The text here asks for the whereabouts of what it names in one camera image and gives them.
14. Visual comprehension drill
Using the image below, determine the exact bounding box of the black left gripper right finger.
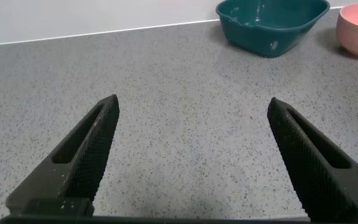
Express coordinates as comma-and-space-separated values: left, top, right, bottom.
267, 96, 358, 224

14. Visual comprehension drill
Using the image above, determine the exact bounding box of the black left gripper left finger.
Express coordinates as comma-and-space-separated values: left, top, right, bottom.
5, 94, 120, 218

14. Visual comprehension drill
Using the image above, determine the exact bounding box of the pink bowl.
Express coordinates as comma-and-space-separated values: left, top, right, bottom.
336, 1, 358, 60

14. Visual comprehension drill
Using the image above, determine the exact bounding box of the teal plastic basin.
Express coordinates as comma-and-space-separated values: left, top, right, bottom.
215, 0, 331, 58

